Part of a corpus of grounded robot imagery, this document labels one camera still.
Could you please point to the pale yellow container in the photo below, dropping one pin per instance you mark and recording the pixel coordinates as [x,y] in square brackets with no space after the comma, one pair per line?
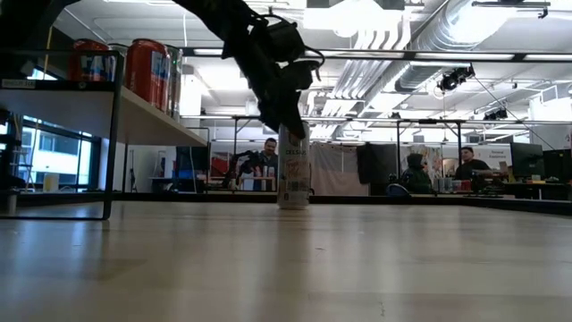
[51,183]

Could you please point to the white cylinder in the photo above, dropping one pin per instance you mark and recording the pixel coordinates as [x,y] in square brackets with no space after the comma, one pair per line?
[10,203]

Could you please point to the black overhead beam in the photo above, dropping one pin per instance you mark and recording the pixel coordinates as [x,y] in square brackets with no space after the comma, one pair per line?
[518,56]

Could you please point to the black monitor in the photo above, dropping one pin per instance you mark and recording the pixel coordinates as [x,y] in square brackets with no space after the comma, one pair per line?
[558,165]
[527,161]

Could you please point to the black cloth panel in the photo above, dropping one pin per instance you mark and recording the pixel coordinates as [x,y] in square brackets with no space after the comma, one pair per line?
[377,165]

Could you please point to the pale pink cloth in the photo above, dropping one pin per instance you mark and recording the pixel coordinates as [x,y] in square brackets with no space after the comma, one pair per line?
[335,170]

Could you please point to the blue round object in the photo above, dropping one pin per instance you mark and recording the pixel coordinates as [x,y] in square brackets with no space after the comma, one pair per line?
[397,191]

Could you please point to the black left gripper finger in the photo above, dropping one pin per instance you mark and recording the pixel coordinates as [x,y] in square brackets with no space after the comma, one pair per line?
[292,116]
[269,112]

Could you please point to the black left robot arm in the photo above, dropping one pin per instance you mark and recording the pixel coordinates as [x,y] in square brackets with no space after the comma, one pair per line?
[214,18]

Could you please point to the red beverage can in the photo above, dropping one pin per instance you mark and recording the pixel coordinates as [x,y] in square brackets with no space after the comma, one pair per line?
[147,76]
[91,67]

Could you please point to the silver ventilation duct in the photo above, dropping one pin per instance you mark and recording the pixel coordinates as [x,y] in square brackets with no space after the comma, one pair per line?
[415,78]

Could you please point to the person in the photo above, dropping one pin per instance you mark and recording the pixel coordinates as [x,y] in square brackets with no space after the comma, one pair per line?
[469,167]
[415,176]
[269,156]

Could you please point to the white wall sign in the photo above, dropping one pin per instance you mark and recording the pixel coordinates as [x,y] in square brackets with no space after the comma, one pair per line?
[496,156]

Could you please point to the black ceiling camera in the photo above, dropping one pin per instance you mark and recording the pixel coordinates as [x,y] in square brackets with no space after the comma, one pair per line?
[496,115]
[451,80]

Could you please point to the black background robot arm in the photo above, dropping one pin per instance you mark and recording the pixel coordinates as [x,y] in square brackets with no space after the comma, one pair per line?
[241,163]

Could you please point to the black framed window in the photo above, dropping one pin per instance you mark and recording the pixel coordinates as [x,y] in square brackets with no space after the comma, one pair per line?
[53,156]

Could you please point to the white slim beverage can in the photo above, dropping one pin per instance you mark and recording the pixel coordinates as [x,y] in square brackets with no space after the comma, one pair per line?
[120,47]
[176,89]
[293,179]

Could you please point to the white shelf label sticker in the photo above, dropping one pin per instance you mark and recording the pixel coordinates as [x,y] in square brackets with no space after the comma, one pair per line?
[18,83]

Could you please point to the black metal station frame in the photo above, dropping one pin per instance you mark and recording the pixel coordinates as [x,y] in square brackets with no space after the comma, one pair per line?
[459,147]
[235,147]

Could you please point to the black ceiling track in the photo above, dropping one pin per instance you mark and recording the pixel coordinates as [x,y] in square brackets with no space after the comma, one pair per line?
[509,3]

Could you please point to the wooden shelf black metal frame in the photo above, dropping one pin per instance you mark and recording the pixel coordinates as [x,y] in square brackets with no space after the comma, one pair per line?
[89,112]

